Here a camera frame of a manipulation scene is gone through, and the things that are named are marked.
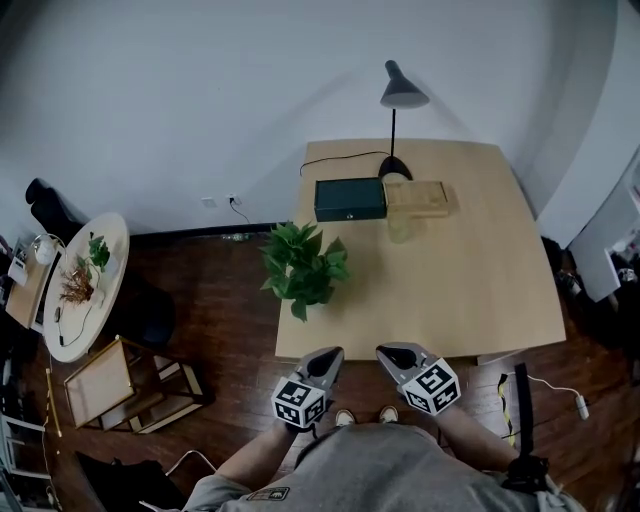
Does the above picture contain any black strap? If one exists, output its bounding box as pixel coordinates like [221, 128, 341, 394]
[513, 362, 534, 459]

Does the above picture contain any small green plant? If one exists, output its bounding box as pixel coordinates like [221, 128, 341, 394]
[86, 231, 122, 275]

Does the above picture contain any person's grey shirt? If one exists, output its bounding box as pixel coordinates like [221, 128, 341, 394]
[182, 422, 587, 512]

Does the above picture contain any clear glass cup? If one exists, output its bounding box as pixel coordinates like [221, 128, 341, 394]
[382, 172, 420, 246]

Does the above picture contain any white cable with switch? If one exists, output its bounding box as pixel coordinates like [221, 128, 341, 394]
[526, 374, 593, 422]

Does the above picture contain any black box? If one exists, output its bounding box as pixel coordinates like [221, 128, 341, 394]
[313, 177, 389, 223]

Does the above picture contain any thin gold rod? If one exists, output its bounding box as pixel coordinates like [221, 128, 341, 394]
[44, 367, 64, 439]

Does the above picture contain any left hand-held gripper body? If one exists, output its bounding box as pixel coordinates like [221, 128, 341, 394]
[271, 370, 336, 434]

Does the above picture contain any dried brown plant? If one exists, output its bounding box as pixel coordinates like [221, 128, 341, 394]
[58, 253, 108, 309]

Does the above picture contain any black desk lamp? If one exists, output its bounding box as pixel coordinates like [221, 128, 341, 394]
[376, 59, 432, 183]

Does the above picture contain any black chair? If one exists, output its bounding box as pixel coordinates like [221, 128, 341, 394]
[24, 177, 92, 247]

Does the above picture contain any black lamp cable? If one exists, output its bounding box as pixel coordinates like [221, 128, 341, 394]
[299, 150, 393, 178]

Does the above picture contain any pile of black bags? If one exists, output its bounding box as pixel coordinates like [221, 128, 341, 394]
[541, 234, 640, 352]

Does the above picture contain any person's left forearm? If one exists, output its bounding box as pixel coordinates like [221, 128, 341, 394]
[213, 422, 297, 495]

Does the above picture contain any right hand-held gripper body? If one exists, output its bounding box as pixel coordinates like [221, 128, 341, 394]
[396, 354, 462, 417]

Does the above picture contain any thin black cable with remote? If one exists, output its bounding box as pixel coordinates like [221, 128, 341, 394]
[51, 303, 97, 348]

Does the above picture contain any small wooden desk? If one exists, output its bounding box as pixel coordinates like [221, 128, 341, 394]
[5, 246, 64, 331]

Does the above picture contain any white shelf rack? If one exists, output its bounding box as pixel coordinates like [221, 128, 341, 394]
[0, 408, 53, 512]

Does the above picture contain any person's right forearm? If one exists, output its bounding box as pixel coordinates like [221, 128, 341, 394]
[438, 403, 517, 472]

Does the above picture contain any round beige table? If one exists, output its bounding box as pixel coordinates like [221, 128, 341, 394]
[41, 211, 132, 364]

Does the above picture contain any wooden frame stool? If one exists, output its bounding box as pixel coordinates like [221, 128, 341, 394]
[118, 348, 207, 435]

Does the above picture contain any white wall outlet with plug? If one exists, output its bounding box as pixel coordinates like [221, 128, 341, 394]
[225, 193, 252, 225]

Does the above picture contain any white globe lamp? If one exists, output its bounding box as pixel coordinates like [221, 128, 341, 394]
[31, 233, 57, 267]

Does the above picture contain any yellow and black cable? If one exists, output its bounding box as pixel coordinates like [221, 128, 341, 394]
[496, 371, 518, 449]

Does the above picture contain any black round stool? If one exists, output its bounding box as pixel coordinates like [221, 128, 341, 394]
[106, 272, 178, 352]

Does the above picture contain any gold frame glass-top table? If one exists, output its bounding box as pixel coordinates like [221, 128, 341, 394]
[63, 335, 137, 430]

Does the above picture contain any flat wooden box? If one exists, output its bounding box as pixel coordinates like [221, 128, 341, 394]
[382, 179, 459, 220]

